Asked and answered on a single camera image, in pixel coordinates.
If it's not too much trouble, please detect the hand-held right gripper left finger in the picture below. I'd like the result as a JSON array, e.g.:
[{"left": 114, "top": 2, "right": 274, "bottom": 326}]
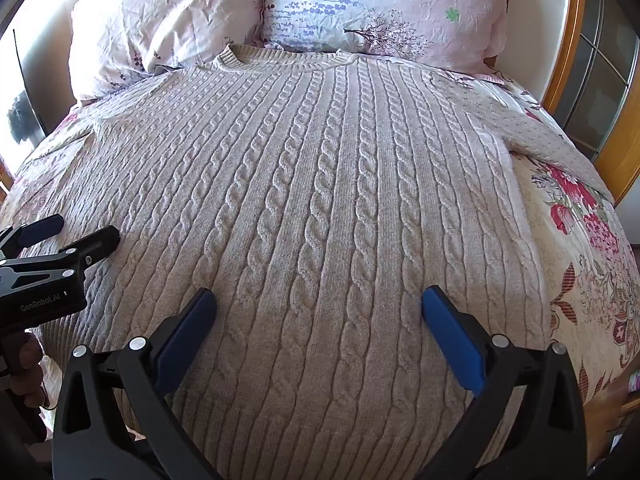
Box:
[{"left": 51, "top": 287, "right": 226, "bottom": 480}]

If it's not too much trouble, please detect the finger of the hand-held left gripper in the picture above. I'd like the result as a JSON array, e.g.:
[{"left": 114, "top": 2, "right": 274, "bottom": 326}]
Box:
[
  {"left": 52, "top": 225, "right": 122, "bottom": 275},
  {"left": 0, "top": 214, "right": 66, "bottom": 252}
]

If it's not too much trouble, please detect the beige cable-knit sweater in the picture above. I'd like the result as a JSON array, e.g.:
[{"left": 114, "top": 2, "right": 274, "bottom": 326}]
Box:
[{"left": 0, "top": 42, "right": 618, "bottom": 480}]

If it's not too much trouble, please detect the person's left hand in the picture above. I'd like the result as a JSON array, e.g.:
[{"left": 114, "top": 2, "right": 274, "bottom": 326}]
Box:
[{"left": 0, "top": 333, "right": 46, "bottom": 411}]

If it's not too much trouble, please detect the wooden glazed frame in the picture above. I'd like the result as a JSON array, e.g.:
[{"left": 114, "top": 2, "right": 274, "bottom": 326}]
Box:
[{"left": 542, "top": 0, "right": 640, "bottom": 206}]

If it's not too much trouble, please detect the cream floral bedsheet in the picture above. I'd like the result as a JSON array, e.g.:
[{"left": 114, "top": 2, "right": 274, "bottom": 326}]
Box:
[{"left": 0, "top": 57, "right": 640, "bottom": 461}]

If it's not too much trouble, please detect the pink floral pillow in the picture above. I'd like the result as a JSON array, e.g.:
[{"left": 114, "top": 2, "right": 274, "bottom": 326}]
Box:
[{"left": 70, "top": 0, "right": 266, "bottom": 103}]

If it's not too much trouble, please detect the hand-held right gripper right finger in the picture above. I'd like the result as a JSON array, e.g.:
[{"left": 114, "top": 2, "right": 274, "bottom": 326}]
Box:
[{"left": 415, "top": 285, "right": 587, "bottom": 480}]

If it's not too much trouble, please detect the dark panel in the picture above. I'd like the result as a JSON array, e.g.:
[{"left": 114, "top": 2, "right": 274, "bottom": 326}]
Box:
[{"left": 0, "top": 25, "right": 51, "bottom": 161}]

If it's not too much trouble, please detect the pink pillow with lavender print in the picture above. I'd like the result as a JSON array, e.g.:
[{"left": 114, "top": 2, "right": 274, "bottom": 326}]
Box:
[{"left": 260, "top": 0, "right": 516, "bottom": 82}]

